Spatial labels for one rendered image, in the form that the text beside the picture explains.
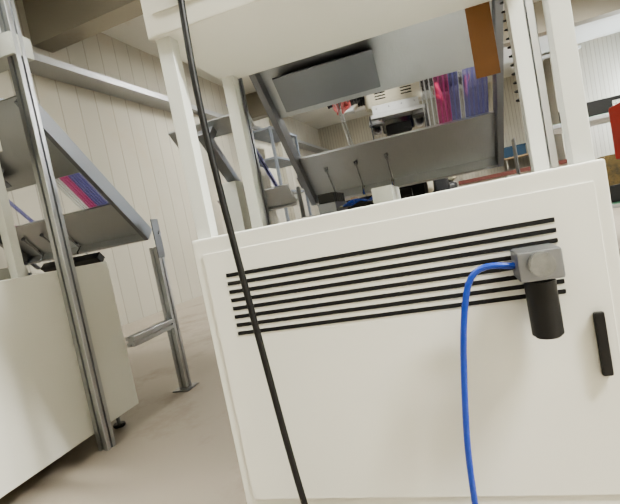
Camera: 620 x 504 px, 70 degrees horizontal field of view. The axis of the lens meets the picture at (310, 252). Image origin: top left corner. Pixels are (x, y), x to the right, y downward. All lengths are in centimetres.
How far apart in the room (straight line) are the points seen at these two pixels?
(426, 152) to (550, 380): 101
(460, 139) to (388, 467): 111
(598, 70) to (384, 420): 1000
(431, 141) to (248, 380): 105
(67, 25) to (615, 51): 913
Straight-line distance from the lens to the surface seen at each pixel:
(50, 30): 473
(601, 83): 1054
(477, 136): 164
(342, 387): 84
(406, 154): 164
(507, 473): 89
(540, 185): 77
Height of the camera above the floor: 61
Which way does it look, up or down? 4 degrees down
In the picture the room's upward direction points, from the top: 11 degrees counter-clockwise
